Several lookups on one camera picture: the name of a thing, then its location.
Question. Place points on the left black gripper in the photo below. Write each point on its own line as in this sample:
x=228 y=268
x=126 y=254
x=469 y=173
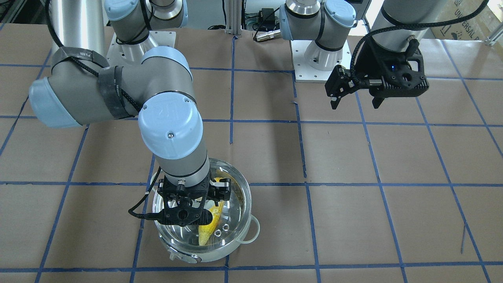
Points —
x=368 y=67

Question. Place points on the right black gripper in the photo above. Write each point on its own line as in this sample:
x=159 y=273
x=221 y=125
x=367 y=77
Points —
x=220 y=188

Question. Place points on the yellow corn cob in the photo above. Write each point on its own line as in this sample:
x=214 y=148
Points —
x=205 y=231

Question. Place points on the glass pot lid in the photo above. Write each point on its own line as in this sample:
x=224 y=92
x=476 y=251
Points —
x=233 y=224

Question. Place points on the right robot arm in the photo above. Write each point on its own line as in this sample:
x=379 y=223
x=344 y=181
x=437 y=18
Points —
x=155 y=86

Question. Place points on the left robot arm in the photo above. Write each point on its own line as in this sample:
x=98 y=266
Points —
x=328 y=22

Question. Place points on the white steel cooking pot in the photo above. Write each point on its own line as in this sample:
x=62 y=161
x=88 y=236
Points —
x=190 y=257

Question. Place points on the silver metal connector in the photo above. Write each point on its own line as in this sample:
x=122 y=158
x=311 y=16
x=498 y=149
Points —
x=266 y=36

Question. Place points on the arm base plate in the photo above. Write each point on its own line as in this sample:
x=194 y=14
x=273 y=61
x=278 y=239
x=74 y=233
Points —
x=129 y=55
x=306 y=67

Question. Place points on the aluminium frame post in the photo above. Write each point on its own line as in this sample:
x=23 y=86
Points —
x=233 y=17

